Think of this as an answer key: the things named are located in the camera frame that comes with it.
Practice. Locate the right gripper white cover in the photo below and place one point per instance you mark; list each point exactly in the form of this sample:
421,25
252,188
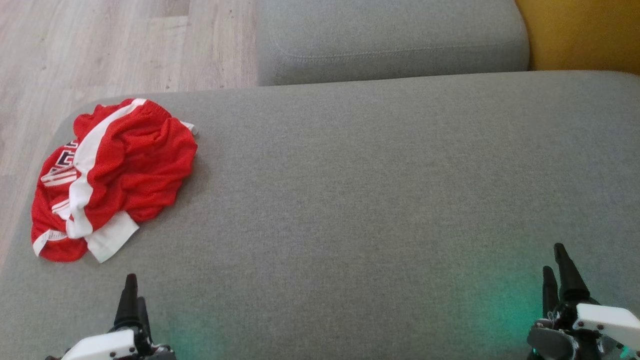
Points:
605,320

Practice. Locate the red white-striped basketball shorts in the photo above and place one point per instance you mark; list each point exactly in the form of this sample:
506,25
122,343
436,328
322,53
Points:
145,160

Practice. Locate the large grey sofa seat cushion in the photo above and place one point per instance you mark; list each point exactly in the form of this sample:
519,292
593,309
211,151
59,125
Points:
360,210

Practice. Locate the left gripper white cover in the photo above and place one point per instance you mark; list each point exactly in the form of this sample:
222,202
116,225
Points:
100,347

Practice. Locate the small grey sofa cushion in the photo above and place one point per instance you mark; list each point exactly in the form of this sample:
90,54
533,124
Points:
390,40

